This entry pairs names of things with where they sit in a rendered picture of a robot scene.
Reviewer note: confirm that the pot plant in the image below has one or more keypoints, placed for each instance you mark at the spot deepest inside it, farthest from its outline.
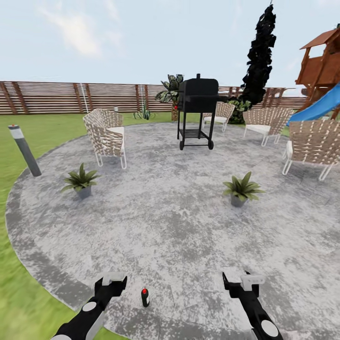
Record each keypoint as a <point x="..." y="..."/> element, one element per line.
<point x="81" y="182"/>
<point x="240" y="190"/>

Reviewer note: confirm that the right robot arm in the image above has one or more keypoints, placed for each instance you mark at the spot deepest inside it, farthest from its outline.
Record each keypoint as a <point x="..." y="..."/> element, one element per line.
<point x="248" y="292"/>

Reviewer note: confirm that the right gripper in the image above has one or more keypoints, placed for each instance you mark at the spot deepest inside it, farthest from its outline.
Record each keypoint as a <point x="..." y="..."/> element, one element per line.
<point x="237" y="291"/>

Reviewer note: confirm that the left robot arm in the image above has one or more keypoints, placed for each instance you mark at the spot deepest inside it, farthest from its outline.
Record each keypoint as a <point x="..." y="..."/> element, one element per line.
<point x="85" y="326"/>

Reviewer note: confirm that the insectifuge atomizer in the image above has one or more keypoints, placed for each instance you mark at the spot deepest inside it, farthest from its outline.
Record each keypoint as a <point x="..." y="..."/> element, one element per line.
<point x="145" y="297"/>

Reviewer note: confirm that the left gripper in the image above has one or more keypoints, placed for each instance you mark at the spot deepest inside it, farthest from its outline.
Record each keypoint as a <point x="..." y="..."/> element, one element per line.
<point x="114" y="289"/>

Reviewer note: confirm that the charcoal grill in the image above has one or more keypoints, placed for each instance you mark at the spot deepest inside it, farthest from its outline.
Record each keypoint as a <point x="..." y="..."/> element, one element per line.
<point x="198" y="95"/>

